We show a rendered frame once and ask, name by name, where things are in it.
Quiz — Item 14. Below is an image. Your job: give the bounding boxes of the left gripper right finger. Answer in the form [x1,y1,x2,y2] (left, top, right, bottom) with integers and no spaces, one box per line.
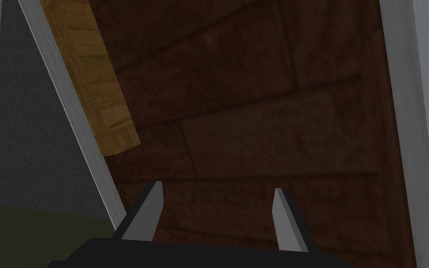
[272,188,320,254]

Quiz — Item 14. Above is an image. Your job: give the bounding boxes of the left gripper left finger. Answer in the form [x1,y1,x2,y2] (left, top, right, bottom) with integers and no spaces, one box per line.
[111,181,164,242]

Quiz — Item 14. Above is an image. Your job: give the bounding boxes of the light brown wooden door leaf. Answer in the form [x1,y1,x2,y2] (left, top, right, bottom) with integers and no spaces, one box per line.
[39,0,141,157]

